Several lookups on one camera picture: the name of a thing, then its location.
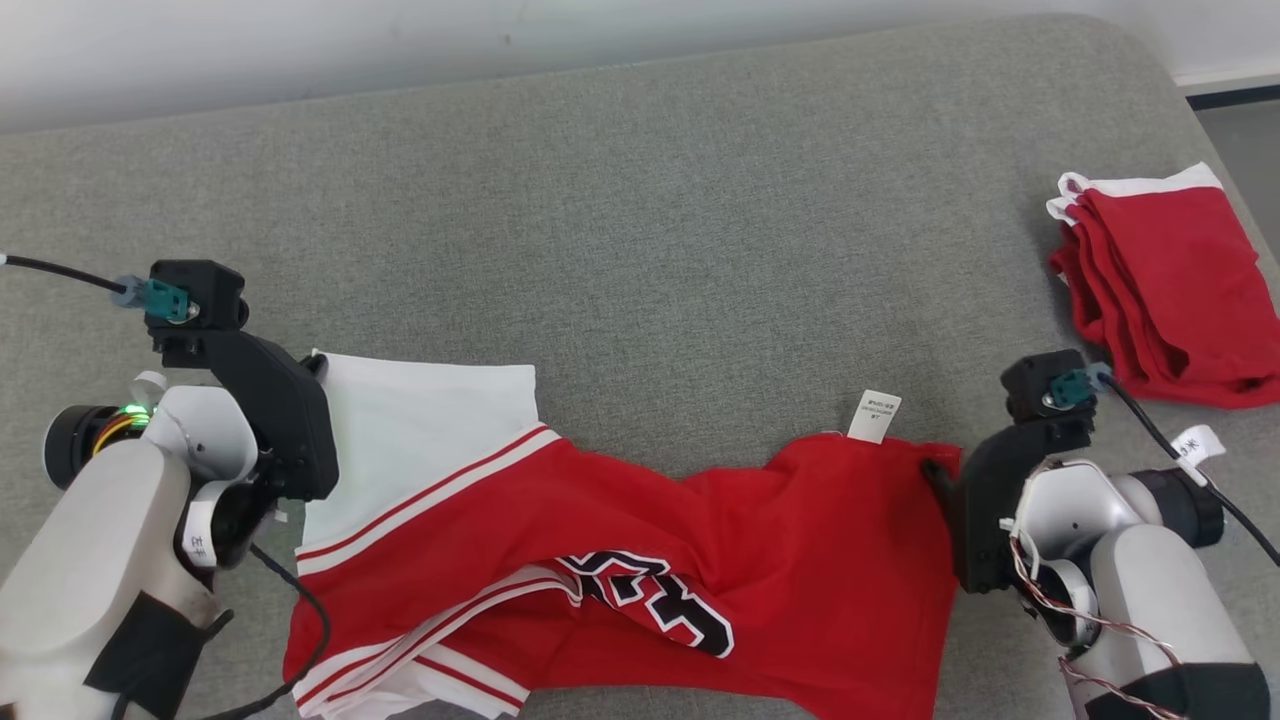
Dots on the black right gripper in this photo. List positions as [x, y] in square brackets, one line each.
[985, 520]

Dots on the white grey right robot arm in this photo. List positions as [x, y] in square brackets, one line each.
[1150, 590]

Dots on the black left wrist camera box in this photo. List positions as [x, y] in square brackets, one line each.
[210, 290]

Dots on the red shorts with white trim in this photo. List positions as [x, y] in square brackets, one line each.
[1180, 290]

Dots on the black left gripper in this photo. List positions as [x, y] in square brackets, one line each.
[290, 420]

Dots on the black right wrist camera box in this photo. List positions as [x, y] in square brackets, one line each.
[1030, 385]

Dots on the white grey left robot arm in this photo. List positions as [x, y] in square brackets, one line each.
[90, 560]

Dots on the red white jersey number 23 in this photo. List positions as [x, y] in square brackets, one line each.
[780, 560]

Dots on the black floor edge strip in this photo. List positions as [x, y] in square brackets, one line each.
[1240, 96]

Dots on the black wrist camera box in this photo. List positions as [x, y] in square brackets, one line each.
[1030, 385]
[210, 290]

